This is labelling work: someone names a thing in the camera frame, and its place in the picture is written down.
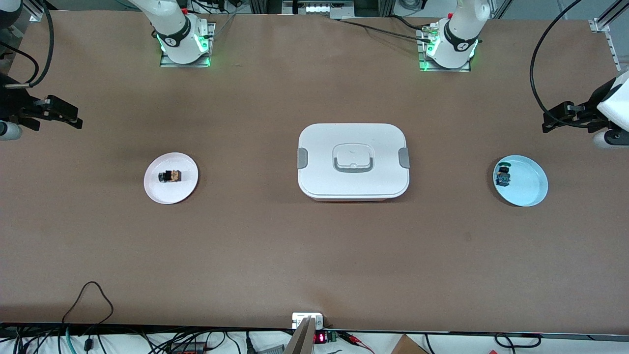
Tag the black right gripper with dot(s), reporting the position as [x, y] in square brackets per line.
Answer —
[14, 105]

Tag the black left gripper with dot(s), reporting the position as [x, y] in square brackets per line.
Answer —
[587, 113]

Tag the orange and black switch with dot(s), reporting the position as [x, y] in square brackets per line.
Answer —
[172, 176]

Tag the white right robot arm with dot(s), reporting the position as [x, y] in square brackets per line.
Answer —
[172, 24]

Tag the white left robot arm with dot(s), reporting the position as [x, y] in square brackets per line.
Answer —
[462, 29]

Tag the white lunch box grey clips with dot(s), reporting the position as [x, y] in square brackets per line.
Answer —
[354, 147]

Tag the light blue round plate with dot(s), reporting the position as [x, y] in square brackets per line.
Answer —
[528, 182]

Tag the pink round plate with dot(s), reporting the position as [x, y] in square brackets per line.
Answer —
[169, 194]

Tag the grey device with lights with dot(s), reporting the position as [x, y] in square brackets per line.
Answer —
[319, 9]

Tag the brown cardboard piece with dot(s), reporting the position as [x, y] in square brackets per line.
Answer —
[408, 346]

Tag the grey metal bar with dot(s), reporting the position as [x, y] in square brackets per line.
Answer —
[302, 339]

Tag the red digit display module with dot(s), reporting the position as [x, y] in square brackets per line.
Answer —
[322, 337]

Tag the blue and green switch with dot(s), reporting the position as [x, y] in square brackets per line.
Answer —
[503, 176]

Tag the perforated metal bracket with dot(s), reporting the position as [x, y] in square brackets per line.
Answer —
[611, 49]

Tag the aluminium frame profile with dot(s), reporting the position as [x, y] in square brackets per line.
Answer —
[609, 17]
[34, 12]

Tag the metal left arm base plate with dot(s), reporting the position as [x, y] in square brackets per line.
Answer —
[444, 70]

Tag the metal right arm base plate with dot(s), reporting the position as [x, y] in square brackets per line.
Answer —
[211, 34]

